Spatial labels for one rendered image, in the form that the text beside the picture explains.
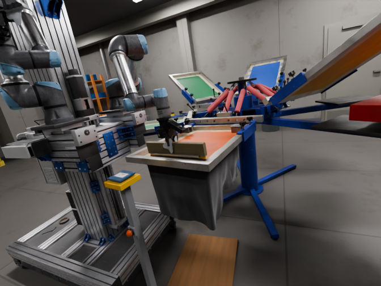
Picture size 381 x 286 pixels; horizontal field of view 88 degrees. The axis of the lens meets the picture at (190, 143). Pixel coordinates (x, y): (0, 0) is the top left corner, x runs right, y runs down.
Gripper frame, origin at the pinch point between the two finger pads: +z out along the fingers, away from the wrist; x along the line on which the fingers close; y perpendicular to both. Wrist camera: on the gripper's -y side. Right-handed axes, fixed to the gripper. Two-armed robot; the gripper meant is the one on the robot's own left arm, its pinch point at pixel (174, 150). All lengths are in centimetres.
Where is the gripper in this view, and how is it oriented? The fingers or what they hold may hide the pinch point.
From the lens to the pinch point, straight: 114.4
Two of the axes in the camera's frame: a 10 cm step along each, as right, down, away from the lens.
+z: 1.7, 9.5, 2.5
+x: -5.3, 3.0, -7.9
